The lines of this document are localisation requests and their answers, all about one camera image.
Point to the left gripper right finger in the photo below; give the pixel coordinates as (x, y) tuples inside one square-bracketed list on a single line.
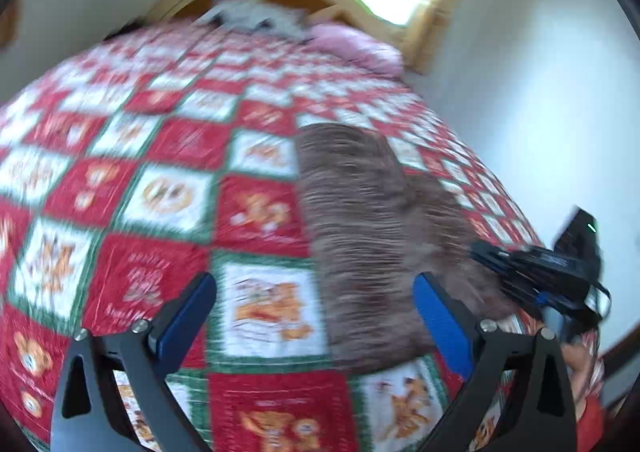
[(538, 414)]

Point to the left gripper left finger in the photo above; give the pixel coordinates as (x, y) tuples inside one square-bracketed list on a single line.
[(89, 414)]

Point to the brown knitted sweater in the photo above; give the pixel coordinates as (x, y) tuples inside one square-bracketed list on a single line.
[(372, 228)]

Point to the red sleeve right forearm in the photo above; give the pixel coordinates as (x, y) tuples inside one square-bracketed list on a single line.
[(590, 425)]

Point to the right hand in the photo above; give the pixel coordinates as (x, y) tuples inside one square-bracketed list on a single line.
[(584, 368)]

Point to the red green patchwork bedspread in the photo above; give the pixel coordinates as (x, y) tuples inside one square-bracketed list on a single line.
[(132, 166)]

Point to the pink pillow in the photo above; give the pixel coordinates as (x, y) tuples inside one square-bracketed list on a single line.
[(357, 47)]

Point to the black object beside bed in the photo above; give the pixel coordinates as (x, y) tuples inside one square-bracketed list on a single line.
[(126, 29)]

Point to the yellow curtain side window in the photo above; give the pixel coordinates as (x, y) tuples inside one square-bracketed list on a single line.
[(10, 23)]

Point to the grey white patterned pillow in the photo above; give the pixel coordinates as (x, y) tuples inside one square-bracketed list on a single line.
[(252, 16)]

